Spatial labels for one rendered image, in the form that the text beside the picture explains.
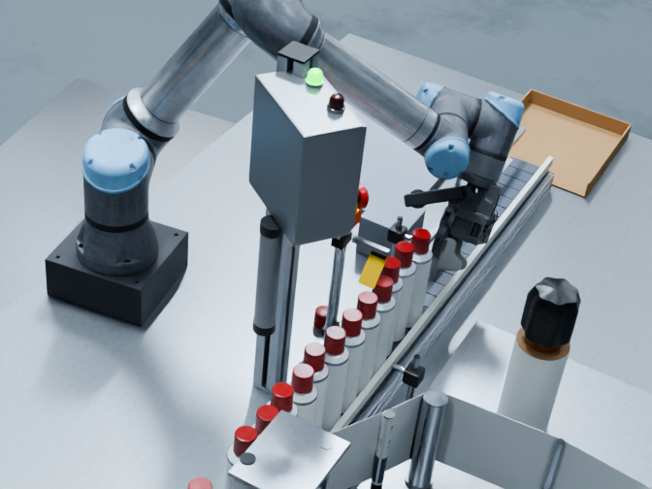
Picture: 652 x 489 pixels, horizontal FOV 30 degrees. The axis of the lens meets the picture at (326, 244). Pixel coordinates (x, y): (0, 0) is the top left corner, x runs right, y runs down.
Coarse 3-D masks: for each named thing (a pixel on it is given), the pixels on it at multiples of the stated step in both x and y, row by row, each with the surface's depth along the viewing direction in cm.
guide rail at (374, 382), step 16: (528, 192) 256; (512, 208) 250; (496, 224) 245; (464, 272) 232; (448, 288) 228; (432, 304) 224; (416, 336) 219; (400, 352) 213; (384, 368) 209; (368, 384) 206; (352, 416) 201
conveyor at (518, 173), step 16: (512, 160) 270; (512, 176) 265; (528, 176) 266; (544, 176) 266; (512, 192) 260; (496, 208) 255; (496, 240) 250; (464, 256) 241; (480, 256) 242; (448, 272) 237; (432, 288) 233; (432, 320) 225; (368, 400) 208
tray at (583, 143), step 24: (528, 96) 296; (552, 96) 295; (528, 120) 293; (552, 120) 294; (576, 120) 295; (600, 120) 292; (528, 144) 284; (552, 144) 285; (576, 144) 286; (600, 144) 287; (552, 168) 277; (576, 168) 278; (600, 168) 273; (576, 192) 271
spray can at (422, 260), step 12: (420, 228) 213; (420, 240) 211; (420, 252) 213; (432, 252) 215; (420, 264) 213; (420, 276) 215; (420, 288) 217; (420, 300) 219; (408, 312) 220; (420, 312) 222; (408, 324) 222
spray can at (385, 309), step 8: (384, 280) 201; (392, 280) 201; (376, 288) 200; (384, 288) 200; (392, 288) 201; (384, 296) 201; (392, 296) 205; (384, 304) 202; (392, 304) 203; (384, 312) 202; (392, 312) 204; (384, 320) 203; (392, 320) 205; (384, 328) 205; (384, 336) 206; (376, 344) 207; (384, 344) 207; (376, 352) 208; (384, 352) 209; (376, 360) 209; (384, 360) 210; (376, 368) 210
